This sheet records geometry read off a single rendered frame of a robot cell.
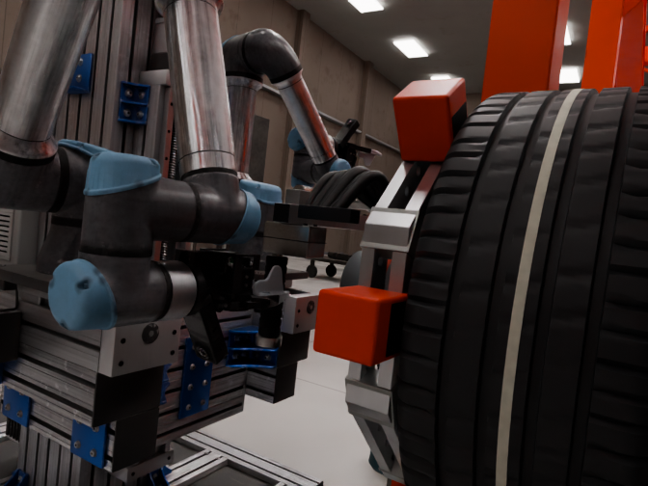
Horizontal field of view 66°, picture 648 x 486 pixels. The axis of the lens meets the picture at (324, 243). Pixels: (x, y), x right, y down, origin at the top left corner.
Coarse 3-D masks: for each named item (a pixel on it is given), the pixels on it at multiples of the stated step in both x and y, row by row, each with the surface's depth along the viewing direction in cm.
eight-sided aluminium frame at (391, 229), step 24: (408, 168) 67; (432, 168) 65; (384, 192) 65; (408, 192) 67; (384, 216) 61; (408, 216) 60; (384, 240) 60; (408, 240) 58; (384, 264) 63; (408, 264) 59; (360, 384) 61; (384, 384) 59; (360, 408) 61; (384, 408) 59; (384, 432) 69; (384, 456) 70
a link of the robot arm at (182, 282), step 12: (168, 264) 60; (180, 264) 62; (180, 276) 60; (192, 276) 62; (180, 288) 60; (192, 288) 61; (180, 300) 60; (192, 300) 61; (168, 312) 59; (180, 312) 61
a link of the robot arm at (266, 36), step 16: (256, 32) 131; (272, 32) 132; (256, 48) 130; (272, 48) 129; (288, 48) 132; (256, 64) 132; (272, 64) 130; (288, 64) 131; (272, 80) 134; (288, 80) 133; (288, 96) 136; (304, 96) 137; (304, 112) 138; (304, 128) 141; (320, 128) 142; (320, 144) 144; (320, 160) 146; (336, 160) 147; (320, 176) 151
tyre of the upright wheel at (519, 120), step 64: (512, 128) 56; (576, 128) 53; (640, 128) 49; (448, 192) 54; (512, 192) 51; (576, 192) 47; (640, 192) 45; (448, 256) 51; (512, 256) 47; (576, 256) 45; (640, 256) 42; (448, 320) 50; (576, 320) 44; (640, 320) 41; (448, 384) 49; (576, 384) 43; (640, 384) 41; (448, 448) 51; (512, 448) 47; (576, 448) 44; (640, 448) 41
